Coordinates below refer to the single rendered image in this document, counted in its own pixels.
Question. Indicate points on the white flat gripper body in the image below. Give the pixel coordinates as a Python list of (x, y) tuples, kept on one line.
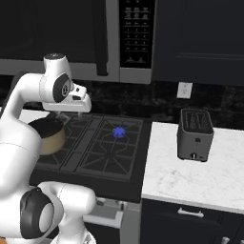
[(68, 104)]

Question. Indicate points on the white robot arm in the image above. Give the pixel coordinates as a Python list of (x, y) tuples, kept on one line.
[(19, 143)]

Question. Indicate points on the blue burner flame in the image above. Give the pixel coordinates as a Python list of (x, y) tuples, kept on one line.
[(118, 132)]

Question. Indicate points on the silver stove knob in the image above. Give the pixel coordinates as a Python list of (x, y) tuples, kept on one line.
[(100, 201), (121, 205)]

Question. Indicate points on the beige pot with dark inside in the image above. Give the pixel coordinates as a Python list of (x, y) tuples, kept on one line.
[(52, 139)]

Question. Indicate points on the black gas hob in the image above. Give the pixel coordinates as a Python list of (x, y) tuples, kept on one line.
[(105, 152)]

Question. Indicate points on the black and silver microwave oven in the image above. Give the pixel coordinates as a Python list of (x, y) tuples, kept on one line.
[(76, 35)]

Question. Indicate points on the dark grey toaster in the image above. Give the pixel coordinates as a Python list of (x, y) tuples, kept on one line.
[(194, 139)]

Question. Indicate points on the silver oven front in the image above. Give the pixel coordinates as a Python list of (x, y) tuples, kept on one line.
[(132, 225)]

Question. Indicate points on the dark drawer front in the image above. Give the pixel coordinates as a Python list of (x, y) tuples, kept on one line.
[(165, 225)]

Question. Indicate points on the white wall socket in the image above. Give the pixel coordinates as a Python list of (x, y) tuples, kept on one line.
[(184, 90)]

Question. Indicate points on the dark wall cupboard door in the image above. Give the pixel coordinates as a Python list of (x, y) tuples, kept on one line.
[(200, 38)]

